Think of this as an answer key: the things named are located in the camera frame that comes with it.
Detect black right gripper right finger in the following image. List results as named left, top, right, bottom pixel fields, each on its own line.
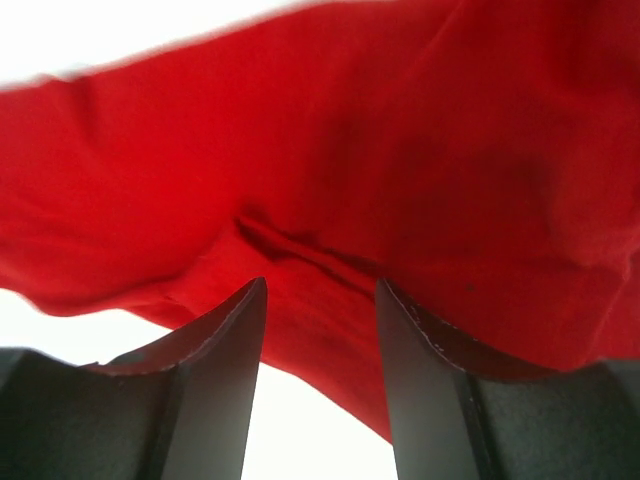
left=375, top=280, right=639, bottom=479

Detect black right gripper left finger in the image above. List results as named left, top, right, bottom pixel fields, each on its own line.
left=1, top=278, right=267, bottom=479

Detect red t shirt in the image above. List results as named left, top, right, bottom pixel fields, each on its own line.
left=1, top=1, right=639, bottom=437

